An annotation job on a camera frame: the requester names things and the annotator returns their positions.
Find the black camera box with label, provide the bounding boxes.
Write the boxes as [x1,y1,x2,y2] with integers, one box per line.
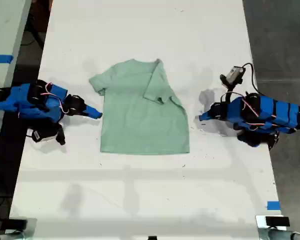
[26,123,67,146]

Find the short blue tape piece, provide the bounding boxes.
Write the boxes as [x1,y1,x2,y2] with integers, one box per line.
[266,200,282,211]

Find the long blue tape strip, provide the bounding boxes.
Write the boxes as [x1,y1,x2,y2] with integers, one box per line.
[0,54,15,64]

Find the pale side table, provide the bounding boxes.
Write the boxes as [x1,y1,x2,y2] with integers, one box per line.
[0,0,33,161]

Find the pale green T-shirt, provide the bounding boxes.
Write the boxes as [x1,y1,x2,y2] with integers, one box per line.
[89,58,191,155]

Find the small black box on bracket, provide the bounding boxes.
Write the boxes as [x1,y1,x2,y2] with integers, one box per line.
[265,216,291,227]

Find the small black box on clamp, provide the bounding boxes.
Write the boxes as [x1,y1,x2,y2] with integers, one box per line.
[7,218,28,231]

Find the black grey camera box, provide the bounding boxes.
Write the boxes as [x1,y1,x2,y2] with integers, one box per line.
[219,65,246,103]

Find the grey metal pipe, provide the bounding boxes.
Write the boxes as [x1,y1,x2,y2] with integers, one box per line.
[258,227,300,240]

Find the black camera cable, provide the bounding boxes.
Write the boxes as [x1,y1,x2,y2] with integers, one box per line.
[240,62,259,95]

